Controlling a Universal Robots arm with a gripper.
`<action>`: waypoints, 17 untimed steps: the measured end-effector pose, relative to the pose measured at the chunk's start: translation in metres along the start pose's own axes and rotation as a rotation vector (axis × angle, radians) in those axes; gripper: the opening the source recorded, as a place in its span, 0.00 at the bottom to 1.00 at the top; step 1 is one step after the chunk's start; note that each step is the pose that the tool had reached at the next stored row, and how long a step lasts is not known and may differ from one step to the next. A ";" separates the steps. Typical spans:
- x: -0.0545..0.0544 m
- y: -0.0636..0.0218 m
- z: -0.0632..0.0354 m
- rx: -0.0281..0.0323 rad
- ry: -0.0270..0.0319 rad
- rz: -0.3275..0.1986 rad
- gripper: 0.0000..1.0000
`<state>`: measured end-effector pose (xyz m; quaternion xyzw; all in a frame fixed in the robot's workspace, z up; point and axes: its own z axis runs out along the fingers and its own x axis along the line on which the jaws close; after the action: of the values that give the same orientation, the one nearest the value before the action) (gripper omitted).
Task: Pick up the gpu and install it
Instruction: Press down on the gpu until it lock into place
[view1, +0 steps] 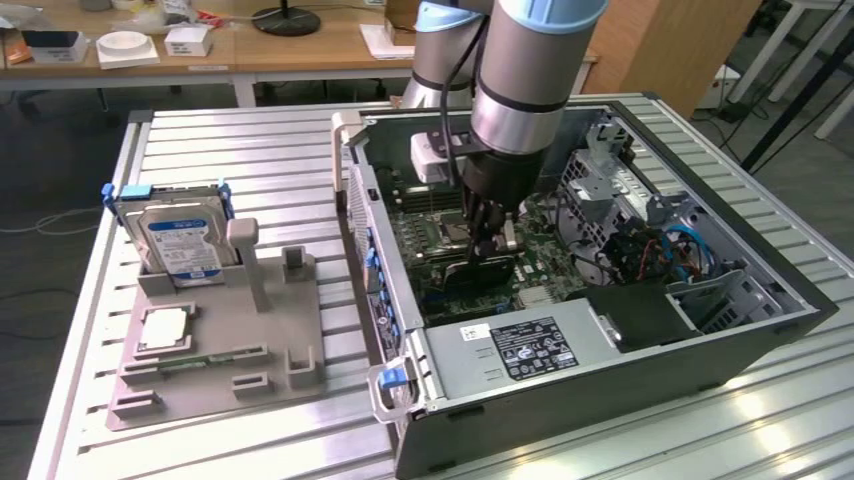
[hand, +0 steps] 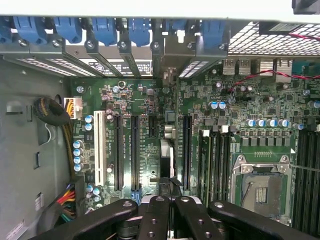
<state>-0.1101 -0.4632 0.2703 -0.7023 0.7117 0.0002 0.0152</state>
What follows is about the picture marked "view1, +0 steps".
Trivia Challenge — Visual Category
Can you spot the silver perforated disk bay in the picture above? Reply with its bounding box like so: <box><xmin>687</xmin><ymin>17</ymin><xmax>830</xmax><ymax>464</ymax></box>
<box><xmin>555</xmin><ymin>148</ymin><xmax>669</xmax><ymax>252</ymax></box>

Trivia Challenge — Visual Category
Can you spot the green loose RAM stick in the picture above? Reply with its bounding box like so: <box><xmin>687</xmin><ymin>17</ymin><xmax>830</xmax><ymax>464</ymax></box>
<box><xmin>154</xmin><ymin>349</ymin><xmax>253</xmax><ymax>374</ymax></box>

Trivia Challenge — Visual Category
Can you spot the installed RAM stick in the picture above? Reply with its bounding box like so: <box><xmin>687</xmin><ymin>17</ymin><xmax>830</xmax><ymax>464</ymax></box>
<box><xmin>421</xmin><ymin>248</ymin><xmax>469</xmax><ymax>275</ymax></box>

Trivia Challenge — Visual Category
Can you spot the small white cardboard box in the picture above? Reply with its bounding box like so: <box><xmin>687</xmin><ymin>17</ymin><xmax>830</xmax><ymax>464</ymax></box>
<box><xmin>161</xmin><ymin>24</ymin><xmax>216</xmax><ymax>58</ymax></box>

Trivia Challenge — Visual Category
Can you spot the blue case latch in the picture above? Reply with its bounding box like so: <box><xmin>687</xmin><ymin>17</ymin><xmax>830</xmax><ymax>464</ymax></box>
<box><xmin>375</xmin><ymin>366</ymin><xmax>408</xmax><ymax>391</ymax></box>

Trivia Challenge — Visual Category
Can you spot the CPU socket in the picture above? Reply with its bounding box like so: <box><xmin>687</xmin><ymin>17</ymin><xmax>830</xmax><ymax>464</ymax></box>
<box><xmin>435</xmin><ymin>207</ymin><xmax>476</xmax><ymax>245</ymax></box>

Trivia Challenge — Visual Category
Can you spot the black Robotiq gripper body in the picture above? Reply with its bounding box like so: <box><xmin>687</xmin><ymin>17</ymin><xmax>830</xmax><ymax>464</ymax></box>
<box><xmin>457</xmin><ymin>148</ymin><xmax>547</xmax><ymax>209</ymax></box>

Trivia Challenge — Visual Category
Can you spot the white paper stack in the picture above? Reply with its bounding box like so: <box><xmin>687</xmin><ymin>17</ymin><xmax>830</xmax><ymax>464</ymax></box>
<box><xmin>359</xmin><ymin>21</ymin><xmax>419</xmax><ymax>62</ymax></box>

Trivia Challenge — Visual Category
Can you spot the black round lamp base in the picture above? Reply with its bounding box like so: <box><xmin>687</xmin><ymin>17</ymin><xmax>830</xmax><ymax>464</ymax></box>
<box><xmin>251</xmin><ymin>5</ymin><xmax>323</xmax><ymax>37</ymax></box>

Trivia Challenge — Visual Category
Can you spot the hard disk in blue caddy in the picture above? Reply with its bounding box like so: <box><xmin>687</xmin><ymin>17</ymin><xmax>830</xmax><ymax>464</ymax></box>
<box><xmin>98</xmin><ymin>181</ymin><xmax>236</xmax><ymax>290</ymax></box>

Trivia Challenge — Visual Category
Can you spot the black open PC case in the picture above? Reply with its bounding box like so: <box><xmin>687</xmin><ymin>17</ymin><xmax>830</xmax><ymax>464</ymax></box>
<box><xmin>331</xmin><ymin>92</ymin><xmax>840</xmax><ymax>480</ymax></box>

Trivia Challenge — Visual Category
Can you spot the silver CPU chip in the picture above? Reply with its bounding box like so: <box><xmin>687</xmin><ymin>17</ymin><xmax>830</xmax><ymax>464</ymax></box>
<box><xmin>136</xmin><ymin>309</ymin><xmax>193</xmax><ymax>350</ymax></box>

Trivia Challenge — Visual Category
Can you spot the wooden cabinet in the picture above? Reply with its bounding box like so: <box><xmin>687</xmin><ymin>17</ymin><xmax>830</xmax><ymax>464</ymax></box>
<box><xmin>577</xmin><ymin>0</ymin><xmax>763</xmax><ymax>121</ymax></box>

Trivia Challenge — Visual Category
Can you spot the white table frame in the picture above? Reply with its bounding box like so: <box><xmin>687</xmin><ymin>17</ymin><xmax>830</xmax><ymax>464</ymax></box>
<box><xmin>724</xmin><ymin>0</ymin><xmax>854</xmax><ymax>142</ymax></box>

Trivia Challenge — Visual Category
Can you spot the low-profile Nvidia graphics card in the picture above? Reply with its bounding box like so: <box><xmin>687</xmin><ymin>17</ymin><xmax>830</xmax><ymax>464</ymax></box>
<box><xmin>419</xmin><ymin>252</ymin><xmax>517</xmax><ymax>308</ymax></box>

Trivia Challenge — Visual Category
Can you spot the red wire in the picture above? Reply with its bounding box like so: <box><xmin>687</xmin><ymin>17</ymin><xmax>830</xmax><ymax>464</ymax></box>
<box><xmin>635</xmin><ymin>238</ymin><xmax>669</xmax><ymax>282</ymax></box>

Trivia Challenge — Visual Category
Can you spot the black slanted pole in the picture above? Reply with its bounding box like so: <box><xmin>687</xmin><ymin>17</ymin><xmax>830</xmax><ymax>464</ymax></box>
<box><xmin>738</xmin><ymin>47</ymin><xmax>854</xmax><ymax>175</ymax></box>

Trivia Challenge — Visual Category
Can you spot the grey power supply unit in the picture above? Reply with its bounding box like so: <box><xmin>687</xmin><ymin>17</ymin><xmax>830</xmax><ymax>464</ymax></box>
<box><xmin>421</xmin><ymin>298</ymin><xmax>620</xmax><ymax>402</ymax></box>

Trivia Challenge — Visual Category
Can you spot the white box with dark lid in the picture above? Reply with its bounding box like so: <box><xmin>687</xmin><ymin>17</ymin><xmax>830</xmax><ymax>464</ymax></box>
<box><xmin>21</xmin><ymin>29</ymin><xmax>90</xmax><ymax>66</ymax></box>

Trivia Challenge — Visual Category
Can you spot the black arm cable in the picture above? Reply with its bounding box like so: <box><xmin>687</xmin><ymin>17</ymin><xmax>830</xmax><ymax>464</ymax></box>
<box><xmin>436</xmin><ymin>19</ymin><xmax>493</xmax><ymax>175</ymax></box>

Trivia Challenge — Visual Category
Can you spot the white round container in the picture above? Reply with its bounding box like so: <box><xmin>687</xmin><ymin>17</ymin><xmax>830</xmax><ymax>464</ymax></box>
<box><xmin>93</xmin><ymin>31</ymin><xmax>162</xmax><ymax>71</ymax></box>

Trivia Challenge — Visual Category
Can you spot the green motherboard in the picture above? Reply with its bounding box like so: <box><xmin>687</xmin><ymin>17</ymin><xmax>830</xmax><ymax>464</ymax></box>
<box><xmin>388</xmin><ymin>171</ymin><xmax>583</xmax><ymax>322</ymax></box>

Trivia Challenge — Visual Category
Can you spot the white floor cable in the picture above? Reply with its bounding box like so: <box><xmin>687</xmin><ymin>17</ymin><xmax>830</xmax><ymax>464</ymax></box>
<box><xmin>0</xmin><ymin>206</ymin><xmax>105</xmax><ymax>237</ymax></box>

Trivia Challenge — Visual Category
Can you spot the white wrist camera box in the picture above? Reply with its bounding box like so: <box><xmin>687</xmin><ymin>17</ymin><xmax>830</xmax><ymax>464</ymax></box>
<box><xmin>408</xmin><ymin>129</ymin><xmax>469</xmax><ymax>185</ymax></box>

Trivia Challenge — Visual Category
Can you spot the grey printed parts rack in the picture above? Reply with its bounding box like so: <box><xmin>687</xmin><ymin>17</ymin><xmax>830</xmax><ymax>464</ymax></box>
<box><xmin>105</xmin><ymin>217</ymin><xmax>329</xmax><ymax>434</ymax></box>

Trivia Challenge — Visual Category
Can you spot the blue wire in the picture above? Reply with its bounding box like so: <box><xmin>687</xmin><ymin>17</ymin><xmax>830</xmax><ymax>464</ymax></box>
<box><xmin>661</xmin><ymin>223</ymin><xmax>720</xmax><ymax>282</ymax></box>

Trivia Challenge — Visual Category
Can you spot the silver socket cover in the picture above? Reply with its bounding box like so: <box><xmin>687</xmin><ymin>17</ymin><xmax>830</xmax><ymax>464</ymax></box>
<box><xmin>497</xmin><ymin>202</ymin><xmax>529</xmax><ymax>251</ymax></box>

